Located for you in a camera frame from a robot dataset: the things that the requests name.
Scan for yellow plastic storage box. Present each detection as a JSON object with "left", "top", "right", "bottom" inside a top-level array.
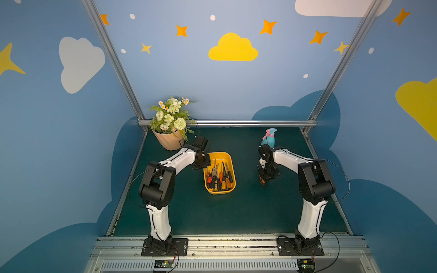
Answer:
[{"left": 203, "top": 152, "right": 236, "bottom": 195}]

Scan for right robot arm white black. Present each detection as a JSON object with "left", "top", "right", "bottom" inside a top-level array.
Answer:
[{"left": 257, "top": 144, "right": 336, "bottom": 253}]

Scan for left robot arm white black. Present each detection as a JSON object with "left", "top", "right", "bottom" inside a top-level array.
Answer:
[{"left": 138, "top": 136, "right": 211, "bottom": 253}]

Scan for teal spray bottle pink trigger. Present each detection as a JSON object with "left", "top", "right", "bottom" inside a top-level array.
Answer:
[{"left": 260, "top": 128, "right": 277, "bottom": 148}]

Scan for terracotta flower pot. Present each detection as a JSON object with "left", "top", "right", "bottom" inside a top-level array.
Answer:
[{"left": 153, "top": 131, "right": 185, "bottom": 151}]

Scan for artificial white green flowers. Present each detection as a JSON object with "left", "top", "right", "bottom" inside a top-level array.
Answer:
[{"left": 149, "top": 96, "right": 193, "bottom": 141}]

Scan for right controller board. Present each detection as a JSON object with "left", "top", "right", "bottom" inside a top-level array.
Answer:
[{"left": 297, "top": 259, "right": 315, "bottom": 273}]

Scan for controller board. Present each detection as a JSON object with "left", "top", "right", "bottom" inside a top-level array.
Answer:
[
  {"left": 297, "top": 259, "right": 315, "bottom": 273},
  {"left": 153, "top": 259, "right": 176, "bottom": 270}
]

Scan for left controller board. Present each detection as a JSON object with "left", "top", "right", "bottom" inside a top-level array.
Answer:
[{"left": 153, "top": 259, "right": 176, "bottom": 270}]

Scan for aluminium back frame bar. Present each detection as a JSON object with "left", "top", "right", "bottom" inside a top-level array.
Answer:
[{"left": 138, "top": 119, "right": 318, "bottom": 127}]

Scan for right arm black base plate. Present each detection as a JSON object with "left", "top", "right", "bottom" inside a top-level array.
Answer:
[{"left": 276, "top": 235, "right": 324, "bottom": 257}]

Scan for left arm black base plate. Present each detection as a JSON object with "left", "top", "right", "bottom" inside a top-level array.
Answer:
[{"left": 141, "top": 237, "right": 189, "bottom": 257}]

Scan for aluminium front rail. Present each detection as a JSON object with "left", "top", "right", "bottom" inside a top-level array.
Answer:
[{"left": 85, "top": 233, "right": 380, "bottom": 273}]

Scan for right aluminium frame post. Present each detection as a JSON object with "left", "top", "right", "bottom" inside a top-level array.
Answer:
[{"left": 308, "top": 0, "right": 383, "bottom": 124}]

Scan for aluminium frame post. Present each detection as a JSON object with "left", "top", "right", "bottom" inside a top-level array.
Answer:
[
  {"left": 308, "top": 0, "right": 383, "bottom": 124},
  {"left": 81, "top": 0, "right": 145, "bottom": 119}
]

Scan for left aluminium frame post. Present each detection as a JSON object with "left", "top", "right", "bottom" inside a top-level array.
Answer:
[{"left": 81, "top": 0, "right": 145, "bottom": 119}]

